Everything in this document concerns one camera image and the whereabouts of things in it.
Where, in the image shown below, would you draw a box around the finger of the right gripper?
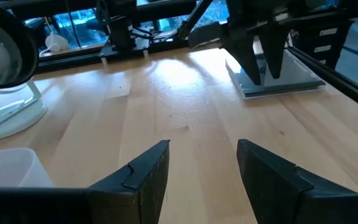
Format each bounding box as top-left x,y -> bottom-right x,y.
227,29 -> 263,86
257,24 -> 291,80

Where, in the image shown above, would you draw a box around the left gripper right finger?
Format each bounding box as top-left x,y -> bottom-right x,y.
236,139 -> 358,224

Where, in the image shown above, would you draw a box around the clear jewel case black tray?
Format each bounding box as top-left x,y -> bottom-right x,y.
224,49 -> 327,101

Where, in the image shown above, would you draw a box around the white plug adapter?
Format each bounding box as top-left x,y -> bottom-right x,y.
44,30 -> 71,54

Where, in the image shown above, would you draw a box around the white desk lamp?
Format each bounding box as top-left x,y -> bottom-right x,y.
0,0 -> 48,141

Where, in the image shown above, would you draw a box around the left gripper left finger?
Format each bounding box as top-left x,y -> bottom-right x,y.
87,139 -> 171,224

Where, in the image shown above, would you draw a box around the clear plastic bin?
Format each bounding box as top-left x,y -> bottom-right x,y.
0,147 -> 55,189

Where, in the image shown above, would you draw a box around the black drawer unit white labels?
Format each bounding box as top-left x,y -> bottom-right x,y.
290,17 -> 354,70

